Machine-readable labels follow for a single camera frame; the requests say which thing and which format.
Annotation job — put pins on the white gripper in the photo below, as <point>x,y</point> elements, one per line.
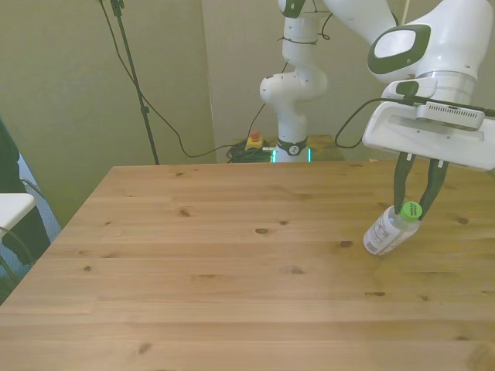
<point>425,139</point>

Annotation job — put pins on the water bottle with green cap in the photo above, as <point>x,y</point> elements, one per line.
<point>386,235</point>

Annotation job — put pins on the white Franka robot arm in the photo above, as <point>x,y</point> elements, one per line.
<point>298,96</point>

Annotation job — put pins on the yellow emergency stop button box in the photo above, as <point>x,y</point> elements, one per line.
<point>253,143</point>

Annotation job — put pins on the white chair seat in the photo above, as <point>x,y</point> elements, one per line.
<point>13,208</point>

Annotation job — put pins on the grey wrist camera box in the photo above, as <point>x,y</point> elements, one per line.
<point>448,114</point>

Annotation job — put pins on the white wall corner strip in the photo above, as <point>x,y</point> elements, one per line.
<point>405,9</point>

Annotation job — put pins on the black camera stand pole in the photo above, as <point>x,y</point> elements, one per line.
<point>133,73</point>

